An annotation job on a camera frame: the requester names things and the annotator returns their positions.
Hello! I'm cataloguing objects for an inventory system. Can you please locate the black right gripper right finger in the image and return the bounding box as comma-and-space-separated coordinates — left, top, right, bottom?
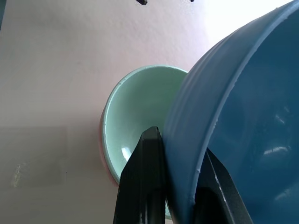
192, 147, 254, 224

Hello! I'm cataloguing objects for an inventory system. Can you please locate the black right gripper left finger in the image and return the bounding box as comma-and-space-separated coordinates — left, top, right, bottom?
113, 126, 169, 224

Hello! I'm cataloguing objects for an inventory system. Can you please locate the blue plastic bowl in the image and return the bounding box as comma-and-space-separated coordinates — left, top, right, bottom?
161, 0, 299, 224

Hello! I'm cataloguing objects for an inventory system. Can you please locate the green plastic bowl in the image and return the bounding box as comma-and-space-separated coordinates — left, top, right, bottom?
103, 65, 189, 224

